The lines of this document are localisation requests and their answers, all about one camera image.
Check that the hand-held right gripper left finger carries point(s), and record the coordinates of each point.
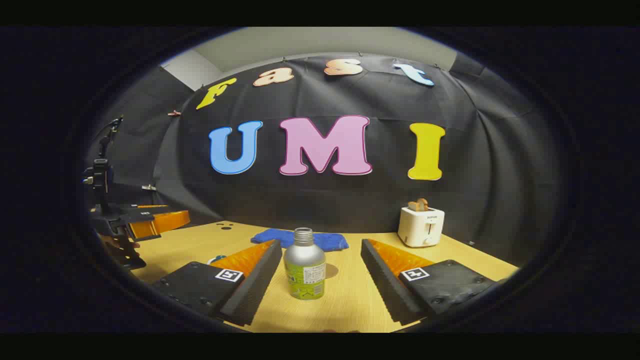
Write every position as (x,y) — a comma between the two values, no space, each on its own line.
(260,285)

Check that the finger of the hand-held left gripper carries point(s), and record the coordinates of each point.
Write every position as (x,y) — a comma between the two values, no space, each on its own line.
(137,214)
(160,223)

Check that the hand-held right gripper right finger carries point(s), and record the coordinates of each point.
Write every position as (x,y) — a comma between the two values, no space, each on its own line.
(382,285)

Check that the silver water bottle green label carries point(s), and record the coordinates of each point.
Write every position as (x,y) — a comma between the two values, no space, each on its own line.
(304,260)

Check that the round cork coaster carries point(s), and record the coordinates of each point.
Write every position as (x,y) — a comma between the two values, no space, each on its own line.
(332,271)

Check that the silver clip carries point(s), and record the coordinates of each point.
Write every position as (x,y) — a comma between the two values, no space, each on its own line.
(148,187)

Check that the blue cloth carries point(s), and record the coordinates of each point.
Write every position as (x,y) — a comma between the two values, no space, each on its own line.
(270,236)

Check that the white toaster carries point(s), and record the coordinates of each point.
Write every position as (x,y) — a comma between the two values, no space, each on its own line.
(420,227)

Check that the toast bread slice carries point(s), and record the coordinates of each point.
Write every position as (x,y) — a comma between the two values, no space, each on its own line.
(418,204)

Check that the black backdrop cloth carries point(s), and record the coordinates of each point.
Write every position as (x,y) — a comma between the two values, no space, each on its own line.
(350,200)

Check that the pink clip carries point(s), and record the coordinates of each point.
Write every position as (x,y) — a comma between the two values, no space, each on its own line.
(174,113)

